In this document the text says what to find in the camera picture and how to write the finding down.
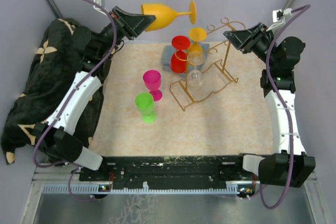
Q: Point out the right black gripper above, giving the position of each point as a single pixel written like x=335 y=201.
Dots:
x=239 y=37

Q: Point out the yellow plastic wine glass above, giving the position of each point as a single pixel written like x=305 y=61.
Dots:
x=164 y=15

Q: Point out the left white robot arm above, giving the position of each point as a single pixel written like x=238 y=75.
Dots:
x=56 y=135

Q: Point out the grey cable duct strip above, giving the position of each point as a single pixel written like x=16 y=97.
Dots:
x=232 y=188

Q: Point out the green plastic wine glass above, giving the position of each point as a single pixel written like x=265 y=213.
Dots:
x=144 y=102

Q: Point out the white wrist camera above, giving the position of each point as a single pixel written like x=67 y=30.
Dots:
x=279 y=18
x=101 y=6

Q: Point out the clear glass wine glass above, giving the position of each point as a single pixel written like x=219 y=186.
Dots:
x=195 y=78

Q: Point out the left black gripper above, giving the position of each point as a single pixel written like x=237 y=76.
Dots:
x=130 y=25

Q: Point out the orange plastic wine glass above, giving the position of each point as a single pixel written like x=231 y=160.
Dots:
x=196 y=35

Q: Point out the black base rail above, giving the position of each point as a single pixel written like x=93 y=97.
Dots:
x=170 y=172

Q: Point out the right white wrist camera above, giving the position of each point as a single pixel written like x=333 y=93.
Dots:
x=279 y=18

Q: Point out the black floral blanket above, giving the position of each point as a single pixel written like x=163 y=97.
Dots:
x=52 y=71

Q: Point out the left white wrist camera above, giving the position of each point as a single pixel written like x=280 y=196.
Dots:
x=101 y=6

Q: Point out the red plastic wine glass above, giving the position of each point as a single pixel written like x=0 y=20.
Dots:
x=179 y=57

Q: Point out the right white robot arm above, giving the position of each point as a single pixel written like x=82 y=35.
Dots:
x=278 y=84

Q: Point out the folded light blue jeans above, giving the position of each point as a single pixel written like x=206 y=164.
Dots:
x=169 y=50

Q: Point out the gold wire glass rack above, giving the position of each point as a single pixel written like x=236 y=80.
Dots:
x=216 y=75

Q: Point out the pink plastic wine glass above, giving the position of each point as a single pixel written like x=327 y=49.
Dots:
x=152 y=80

